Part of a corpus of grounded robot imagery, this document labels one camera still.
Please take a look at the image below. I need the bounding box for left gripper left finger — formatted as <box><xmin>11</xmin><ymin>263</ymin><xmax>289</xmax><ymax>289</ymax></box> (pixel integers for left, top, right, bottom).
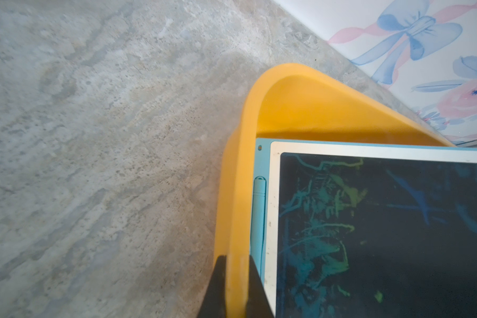
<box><xmin>197</xmin><ymin>255</ymin><xmax>226</xmax><ymax>318</ymax></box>

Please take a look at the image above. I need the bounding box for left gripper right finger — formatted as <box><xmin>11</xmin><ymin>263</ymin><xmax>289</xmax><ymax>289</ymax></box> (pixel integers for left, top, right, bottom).
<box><xmin>246</xmin><ymin>256</ymin><xmax>274</xmax><ymax>318</ymax></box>

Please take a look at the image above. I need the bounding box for yellow plastic storage box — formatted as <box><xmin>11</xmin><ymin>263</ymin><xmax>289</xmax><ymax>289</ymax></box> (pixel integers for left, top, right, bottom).
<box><xmin>214</xmin><ymin>64</ymin><xmax>449</xmax><ymax>317</ymax></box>

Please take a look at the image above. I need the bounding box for blue stylus pen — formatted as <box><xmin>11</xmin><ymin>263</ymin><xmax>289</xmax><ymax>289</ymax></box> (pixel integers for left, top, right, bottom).
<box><xmin>250</xmin><ymin>176</ymin><xmax>267</xmax><ymax>274</ymax></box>

